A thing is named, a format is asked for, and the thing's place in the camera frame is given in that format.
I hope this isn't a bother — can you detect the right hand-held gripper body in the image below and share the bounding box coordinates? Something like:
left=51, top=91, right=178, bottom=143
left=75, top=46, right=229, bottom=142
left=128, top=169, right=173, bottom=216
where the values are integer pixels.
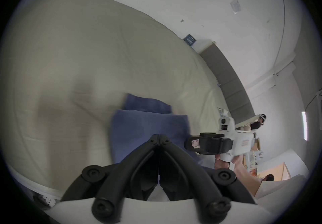
left=217, top=108, right=255, bottom=163

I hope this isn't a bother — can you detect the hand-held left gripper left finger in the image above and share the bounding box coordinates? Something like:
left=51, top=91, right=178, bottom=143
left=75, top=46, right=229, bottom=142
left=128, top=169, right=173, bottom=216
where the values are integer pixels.
left=60, top=133, right=161, bottom=219

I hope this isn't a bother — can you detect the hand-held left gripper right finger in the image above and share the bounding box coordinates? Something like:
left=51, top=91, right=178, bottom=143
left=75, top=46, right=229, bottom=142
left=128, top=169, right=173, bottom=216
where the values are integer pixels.
left=159, top=133, right=257, bottom=221

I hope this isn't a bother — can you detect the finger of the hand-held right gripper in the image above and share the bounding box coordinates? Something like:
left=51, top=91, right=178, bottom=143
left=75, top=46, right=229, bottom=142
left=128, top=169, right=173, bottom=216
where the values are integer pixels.
left=200, top=132, right=225, bottom=140
left=184, top=136, right=222, bottom=156

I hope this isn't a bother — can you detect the dark blue shirt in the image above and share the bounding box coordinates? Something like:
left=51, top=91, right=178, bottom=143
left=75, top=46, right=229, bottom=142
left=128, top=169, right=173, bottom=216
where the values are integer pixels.
left=109, top=93, right=202, bottom=166

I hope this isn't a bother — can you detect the person's right forearm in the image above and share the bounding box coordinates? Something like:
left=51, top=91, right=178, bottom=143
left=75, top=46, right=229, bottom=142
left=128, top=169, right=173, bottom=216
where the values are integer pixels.
left=234, top=163, right=263, bottom=199

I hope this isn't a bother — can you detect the person's right hand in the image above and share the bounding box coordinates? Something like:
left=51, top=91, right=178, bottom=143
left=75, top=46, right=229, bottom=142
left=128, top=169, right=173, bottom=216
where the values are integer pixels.
left=214, top=153, right=245, bottom=176

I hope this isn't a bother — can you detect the grey padded headboard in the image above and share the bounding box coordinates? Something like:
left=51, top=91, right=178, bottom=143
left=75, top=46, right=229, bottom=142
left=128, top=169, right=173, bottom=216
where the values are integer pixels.
left=198, top=43, right=256, bottom=121

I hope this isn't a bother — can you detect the person's body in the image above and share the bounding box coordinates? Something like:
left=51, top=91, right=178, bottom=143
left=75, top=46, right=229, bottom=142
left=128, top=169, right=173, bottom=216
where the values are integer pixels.
left=254, top=173, right=309, bottom=218

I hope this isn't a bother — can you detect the bed with beige sheet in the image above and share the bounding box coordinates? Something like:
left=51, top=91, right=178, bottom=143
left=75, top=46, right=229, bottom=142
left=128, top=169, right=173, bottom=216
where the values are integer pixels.
left=0, top=0, right=236, bottom=209

